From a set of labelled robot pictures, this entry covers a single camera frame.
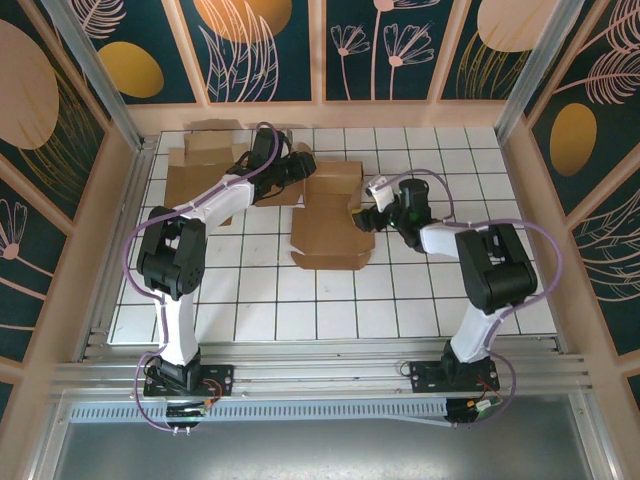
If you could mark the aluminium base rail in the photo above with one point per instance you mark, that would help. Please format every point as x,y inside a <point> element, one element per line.
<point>325,370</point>

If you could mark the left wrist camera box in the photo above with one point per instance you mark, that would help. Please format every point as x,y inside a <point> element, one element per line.
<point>287,140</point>

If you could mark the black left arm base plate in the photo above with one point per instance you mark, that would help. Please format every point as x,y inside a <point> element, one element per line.
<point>220,375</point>

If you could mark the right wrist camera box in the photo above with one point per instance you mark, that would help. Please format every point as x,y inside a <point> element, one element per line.
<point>382,195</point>

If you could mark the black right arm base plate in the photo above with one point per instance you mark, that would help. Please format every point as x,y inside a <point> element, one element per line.
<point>425,377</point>

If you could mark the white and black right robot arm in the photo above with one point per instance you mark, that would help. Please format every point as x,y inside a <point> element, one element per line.
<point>475,335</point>

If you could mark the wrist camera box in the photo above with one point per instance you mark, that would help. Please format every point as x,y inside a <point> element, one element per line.
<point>287,140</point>
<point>382,195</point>

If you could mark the brown cardboard box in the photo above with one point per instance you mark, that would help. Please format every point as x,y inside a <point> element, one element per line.
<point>330,225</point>
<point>200,170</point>

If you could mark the aluminium frame post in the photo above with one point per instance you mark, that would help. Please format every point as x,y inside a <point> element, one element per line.
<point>530,65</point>
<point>95,65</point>

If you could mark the grey metal sheet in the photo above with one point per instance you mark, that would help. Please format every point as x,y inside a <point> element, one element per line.
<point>320,450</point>

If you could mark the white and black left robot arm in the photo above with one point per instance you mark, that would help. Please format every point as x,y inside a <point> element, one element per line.
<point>177,325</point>

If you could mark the aluminium side rail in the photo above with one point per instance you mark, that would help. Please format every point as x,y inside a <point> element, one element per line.
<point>127,210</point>

